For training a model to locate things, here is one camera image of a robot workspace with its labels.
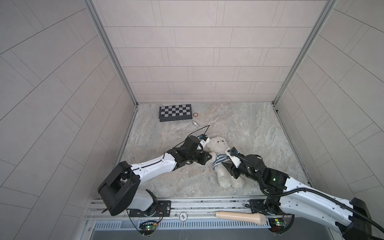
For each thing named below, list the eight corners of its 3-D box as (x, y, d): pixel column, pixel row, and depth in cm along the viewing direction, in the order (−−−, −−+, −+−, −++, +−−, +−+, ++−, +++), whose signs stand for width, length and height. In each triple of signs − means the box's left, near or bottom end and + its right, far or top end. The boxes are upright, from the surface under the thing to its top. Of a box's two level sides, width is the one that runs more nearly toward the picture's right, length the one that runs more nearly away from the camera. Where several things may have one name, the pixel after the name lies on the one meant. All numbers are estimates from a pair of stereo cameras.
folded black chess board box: (159, 122, 107) (158, 119, 104) (160, 109, 115) (159, 105, 112) (192, 119, 109) (192, 115, 106) (191, 106, 117) (191, 103, 114)
